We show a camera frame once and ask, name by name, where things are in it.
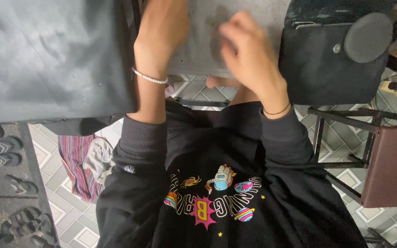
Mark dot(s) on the person's left hand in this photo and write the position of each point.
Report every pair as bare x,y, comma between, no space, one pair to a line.
159,31

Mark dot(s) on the person's right hand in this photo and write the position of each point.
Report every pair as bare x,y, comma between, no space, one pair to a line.
253,58

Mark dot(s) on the person's right fingers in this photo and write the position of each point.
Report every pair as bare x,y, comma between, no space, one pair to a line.
233,32

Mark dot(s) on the light grey cloth piece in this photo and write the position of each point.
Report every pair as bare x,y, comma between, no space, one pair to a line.
198,44

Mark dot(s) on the black metal bar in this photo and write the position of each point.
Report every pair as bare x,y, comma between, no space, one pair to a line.
202,102

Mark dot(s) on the black bag with round flap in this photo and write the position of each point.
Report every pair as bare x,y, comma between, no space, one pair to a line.
315,69

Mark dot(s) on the thin black wrist band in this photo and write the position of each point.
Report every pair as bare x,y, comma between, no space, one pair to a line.
277,112

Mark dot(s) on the black printed sweatshirt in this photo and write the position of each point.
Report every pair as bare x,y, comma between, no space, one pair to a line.
219,193

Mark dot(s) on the cream power strip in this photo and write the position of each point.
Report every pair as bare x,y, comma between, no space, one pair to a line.
393,89

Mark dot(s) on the black fabric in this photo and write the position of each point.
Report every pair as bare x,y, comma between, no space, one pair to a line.
78,125

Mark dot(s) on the crumpled grey-white cloth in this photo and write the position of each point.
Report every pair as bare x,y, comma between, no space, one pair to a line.
98,160

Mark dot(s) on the large dark grey fabric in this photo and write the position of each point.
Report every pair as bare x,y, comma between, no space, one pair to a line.
47,55

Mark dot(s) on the striped red cloth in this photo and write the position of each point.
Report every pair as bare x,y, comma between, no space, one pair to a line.
76,165

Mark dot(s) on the group of sandals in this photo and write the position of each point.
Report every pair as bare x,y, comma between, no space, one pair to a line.
9,158

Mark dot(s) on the brown stool with metal frame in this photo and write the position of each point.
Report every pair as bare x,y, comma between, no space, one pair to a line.
391,165

